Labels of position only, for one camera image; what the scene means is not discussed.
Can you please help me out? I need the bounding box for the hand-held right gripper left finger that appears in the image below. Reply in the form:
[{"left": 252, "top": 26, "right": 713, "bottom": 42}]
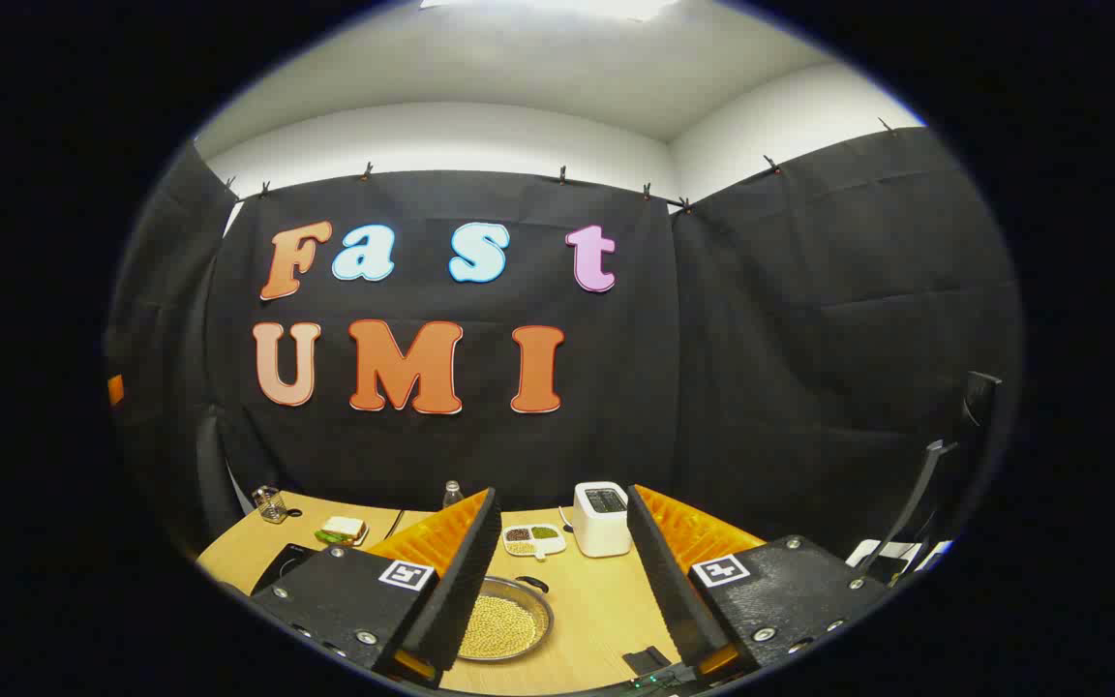
[{"left": 250, "top": 487, "right": 503, "bottom": 690}]

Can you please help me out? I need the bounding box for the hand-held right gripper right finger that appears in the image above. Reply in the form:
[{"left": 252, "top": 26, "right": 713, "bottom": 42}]
[{"left": 625, "top": 484, "right": 895, "bottom": 683}]

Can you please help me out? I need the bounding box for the steel pot with black handles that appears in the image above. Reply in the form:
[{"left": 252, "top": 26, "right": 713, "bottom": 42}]
[{"left": 456, "top": 575, "right": 556, "bottom": 664}]

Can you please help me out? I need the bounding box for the black induction cooktop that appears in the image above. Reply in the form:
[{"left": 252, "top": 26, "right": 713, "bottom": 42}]
[{"left": 250, "top": 542, "right": 322, "bottom": 596}]

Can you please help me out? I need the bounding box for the pile of soybeans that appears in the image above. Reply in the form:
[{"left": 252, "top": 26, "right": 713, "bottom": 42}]
[{"left": 459, "top": 593, "right": 539, "bottom": 660}]

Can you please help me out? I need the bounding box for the white divided dish of beans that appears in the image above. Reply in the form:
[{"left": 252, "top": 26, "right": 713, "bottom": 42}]
[{"left": 501, "top": 524, "right": 568, "bottom": 562}]

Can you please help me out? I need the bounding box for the white toaster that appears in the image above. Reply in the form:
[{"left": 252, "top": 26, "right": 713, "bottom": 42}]
[{"left": 572, "top": 481, "right": 632, "bottom": 559}]

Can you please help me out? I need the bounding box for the sandwich with lettuce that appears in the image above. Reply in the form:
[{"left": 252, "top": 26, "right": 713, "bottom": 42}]
[{"left": 316, "top": 516, "right": 368, "bottom": 546}]

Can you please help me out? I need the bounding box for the black backdrop cloth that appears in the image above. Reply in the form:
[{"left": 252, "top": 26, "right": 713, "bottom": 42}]
[{"left": 105, "top": 121, "right": 1023, "bottom": 572}]

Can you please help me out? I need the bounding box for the row of black cloth clips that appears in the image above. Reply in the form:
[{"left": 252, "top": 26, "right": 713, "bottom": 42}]
[{"left": 224, "top": 116, "right": 897, "bottom": 214}]

